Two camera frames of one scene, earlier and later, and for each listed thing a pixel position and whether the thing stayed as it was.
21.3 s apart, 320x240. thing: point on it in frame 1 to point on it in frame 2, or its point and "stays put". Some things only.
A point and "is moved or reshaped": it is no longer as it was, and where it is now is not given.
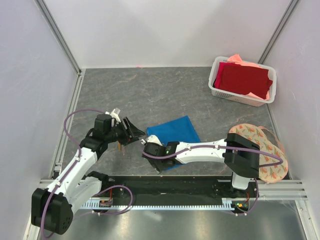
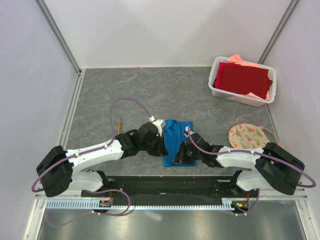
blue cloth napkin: (179, 130) is moved or reshaped
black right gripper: (158, 167) to (180, 158)
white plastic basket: (249, 98) stays put
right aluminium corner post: (282, 24) stays put
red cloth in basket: (241, 79) stays put
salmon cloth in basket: (237, 59) stays put
